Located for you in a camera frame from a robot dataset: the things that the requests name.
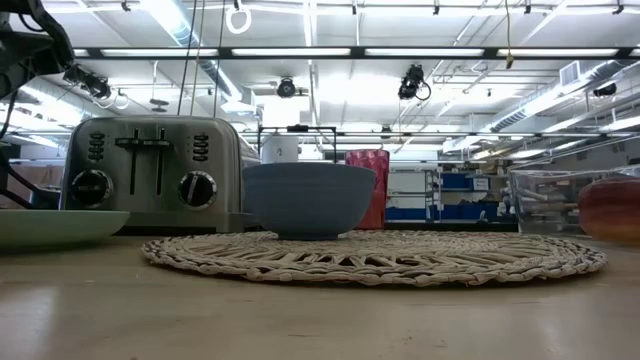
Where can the pale green plate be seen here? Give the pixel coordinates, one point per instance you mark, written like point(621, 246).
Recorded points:
point(55, 227)

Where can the black ceiling dome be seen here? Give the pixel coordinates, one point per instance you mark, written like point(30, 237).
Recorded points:
point(605, 90)

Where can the dark waste bin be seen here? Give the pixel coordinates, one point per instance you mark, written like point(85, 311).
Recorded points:
point(47, 197)

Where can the clear plastic container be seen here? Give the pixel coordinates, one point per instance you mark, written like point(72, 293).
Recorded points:
point(545, 215)

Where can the round woven placemat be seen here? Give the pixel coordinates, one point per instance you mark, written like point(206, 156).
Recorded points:
point(385, 257)

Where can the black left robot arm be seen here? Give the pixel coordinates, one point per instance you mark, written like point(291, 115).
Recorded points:
point(30, 50)

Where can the silver ventilation duct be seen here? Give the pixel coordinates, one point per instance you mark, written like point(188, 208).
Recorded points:
point(175, 25)

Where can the black overhead light bar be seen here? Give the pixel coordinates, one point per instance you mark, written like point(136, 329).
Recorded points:
point(225, 52)

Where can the blue-grey bowl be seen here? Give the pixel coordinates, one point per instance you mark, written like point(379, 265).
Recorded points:
point(310, 200)

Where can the stainless steel toaster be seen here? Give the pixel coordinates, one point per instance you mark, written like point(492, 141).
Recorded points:
point(150, 210)

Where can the round black ceiling camera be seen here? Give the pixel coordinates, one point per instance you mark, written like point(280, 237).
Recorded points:
point(286, 88)

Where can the blue storage bin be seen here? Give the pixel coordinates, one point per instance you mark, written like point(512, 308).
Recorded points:
point(405, 214)
point(455, 181)
point(467, 212)

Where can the metal shelf rack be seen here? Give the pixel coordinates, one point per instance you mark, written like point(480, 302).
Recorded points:
point(434, 197)

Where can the red apple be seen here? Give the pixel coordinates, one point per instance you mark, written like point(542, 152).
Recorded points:
point(612, 210)

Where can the pink faceted cup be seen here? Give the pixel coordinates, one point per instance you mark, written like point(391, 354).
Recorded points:
point(381, 200)

